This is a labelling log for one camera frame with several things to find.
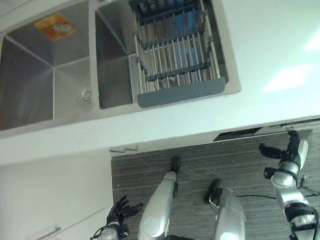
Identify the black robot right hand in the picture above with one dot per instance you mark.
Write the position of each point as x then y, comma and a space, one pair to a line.
291, 153

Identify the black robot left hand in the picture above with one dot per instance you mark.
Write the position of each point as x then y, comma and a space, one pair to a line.
117, 212

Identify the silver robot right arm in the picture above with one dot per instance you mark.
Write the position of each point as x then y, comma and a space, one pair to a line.
290, 190

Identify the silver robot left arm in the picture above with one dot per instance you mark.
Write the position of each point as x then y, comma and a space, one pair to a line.
108, 232

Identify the black dishwasher control panel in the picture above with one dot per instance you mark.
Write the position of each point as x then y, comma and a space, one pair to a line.
237, 134

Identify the silver robot left leg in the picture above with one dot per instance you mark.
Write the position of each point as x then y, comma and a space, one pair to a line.
160, 197

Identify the silver robot leg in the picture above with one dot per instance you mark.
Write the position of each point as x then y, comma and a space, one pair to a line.
228, 212
160, 197

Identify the silver robot right leg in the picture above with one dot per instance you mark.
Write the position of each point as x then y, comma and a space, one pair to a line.
228, 212

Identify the round sink drain strainer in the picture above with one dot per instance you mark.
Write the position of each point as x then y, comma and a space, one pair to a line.
85, 96

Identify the stainless steel double sink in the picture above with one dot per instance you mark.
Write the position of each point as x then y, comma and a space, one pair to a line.
62, 75

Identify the blue plate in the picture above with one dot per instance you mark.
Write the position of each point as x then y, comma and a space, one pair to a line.
183, 42

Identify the orange sticker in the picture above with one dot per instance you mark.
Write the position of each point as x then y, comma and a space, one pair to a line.
55, 26

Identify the dark bowl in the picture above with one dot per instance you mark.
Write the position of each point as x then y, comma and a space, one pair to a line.
148, 6

